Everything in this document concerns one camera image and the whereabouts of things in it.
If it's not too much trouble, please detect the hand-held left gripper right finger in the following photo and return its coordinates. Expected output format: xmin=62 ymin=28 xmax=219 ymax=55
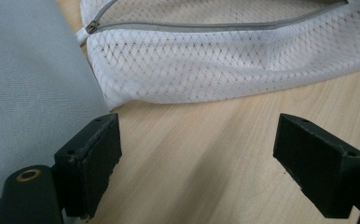
xmin=272 ymin=113 xmax=360 ymax=219

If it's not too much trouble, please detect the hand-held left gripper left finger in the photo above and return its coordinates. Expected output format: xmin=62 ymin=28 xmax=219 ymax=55
xmin=53 ymin=113 xmax=123 ymax=220

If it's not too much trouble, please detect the light blue cloth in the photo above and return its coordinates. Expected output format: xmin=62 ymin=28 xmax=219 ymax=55
xmin=0 ymin=0 xmax=111 ymax=207

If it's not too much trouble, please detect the white mesh laundry bag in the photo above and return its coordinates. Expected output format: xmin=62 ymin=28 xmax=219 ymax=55
xmin=75 ymin=0 xmax=360 ymax=112

